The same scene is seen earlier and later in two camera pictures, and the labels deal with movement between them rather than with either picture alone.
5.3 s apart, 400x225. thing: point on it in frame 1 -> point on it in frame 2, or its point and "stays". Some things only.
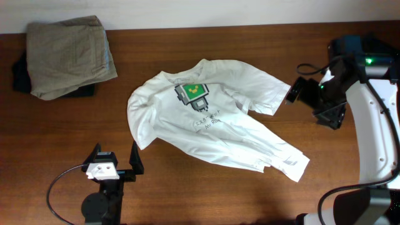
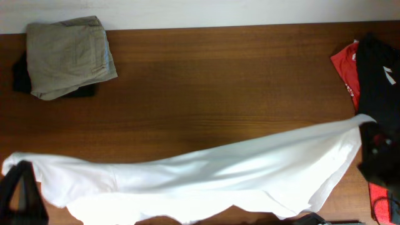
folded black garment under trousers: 22,81 stays
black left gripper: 137,165 -> 36,210
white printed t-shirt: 202,110 -> 297,173
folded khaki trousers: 67,54 stays
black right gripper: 330,116 -> 379,162
